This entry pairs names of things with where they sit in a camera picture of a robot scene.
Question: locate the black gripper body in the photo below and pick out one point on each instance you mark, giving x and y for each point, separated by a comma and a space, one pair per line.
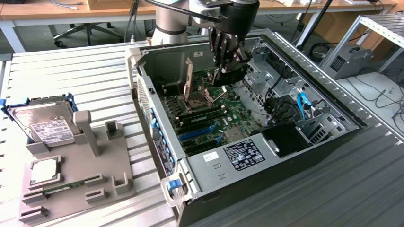
242, 16

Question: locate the graphics card with metal bracket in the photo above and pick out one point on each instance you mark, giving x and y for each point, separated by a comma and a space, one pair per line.
232, 79

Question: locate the grey metal drive cage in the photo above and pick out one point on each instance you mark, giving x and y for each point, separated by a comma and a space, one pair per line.
261, 78

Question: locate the metal socket cover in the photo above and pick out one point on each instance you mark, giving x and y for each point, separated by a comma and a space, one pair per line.
206, 93

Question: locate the green motherboard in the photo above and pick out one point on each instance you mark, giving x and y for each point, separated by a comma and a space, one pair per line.
233, 111

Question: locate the CPU socket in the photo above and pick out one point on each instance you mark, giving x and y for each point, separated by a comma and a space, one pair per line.
201, 102

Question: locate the black stand pole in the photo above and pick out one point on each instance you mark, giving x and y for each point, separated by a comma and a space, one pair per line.
313, 22

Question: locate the black RAM stick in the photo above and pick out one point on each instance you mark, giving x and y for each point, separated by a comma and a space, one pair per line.
205, 119
201, 112

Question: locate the chipset heatsink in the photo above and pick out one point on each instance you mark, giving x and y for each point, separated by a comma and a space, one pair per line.
234, 134

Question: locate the long wooden desk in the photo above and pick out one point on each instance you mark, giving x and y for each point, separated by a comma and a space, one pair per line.
346, 7

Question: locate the blue expansion slot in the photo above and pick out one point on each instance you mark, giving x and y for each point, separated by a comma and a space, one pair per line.
194, 133

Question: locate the grey control box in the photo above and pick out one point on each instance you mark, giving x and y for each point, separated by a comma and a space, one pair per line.
349, 63

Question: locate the black plastic shroud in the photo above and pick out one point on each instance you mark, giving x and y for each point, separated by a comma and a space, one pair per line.
284, 139

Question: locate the blue slot clip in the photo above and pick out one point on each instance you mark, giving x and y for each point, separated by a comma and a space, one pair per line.
168, 149
172, 161
153, 124

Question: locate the metal disk bay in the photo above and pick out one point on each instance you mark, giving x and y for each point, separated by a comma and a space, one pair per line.
318, 132

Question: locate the cardboard box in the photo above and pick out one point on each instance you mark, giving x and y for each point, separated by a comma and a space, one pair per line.
106, 4

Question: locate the grey power supply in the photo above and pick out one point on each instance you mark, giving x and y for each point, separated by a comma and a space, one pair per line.
214, 170

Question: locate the office chair base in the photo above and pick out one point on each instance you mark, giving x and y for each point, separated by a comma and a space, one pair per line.
88, 29

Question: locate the open PC case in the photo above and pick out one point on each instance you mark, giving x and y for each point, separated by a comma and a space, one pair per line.
252, 189

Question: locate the blue case latch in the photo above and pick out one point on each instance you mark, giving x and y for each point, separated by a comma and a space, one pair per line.
172, 184

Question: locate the wooden desk with white legs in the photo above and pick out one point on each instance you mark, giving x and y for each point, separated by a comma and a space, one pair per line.
46, 13

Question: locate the hard disk with blue carrier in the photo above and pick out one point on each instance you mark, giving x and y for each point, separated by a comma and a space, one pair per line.
44, 123

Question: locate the grey parts rack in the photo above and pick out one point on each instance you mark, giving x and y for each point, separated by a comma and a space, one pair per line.
78, 175

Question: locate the green RAM stick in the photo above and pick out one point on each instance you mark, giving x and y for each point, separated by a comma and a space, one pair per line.
74, 184

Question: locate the silver CPU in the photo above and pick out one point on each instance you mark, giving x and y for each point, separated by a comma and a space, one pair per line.
44, 171

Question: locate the aluminium frame table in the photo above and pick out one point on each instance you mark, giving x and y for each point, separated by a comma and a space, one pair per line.
378, 26

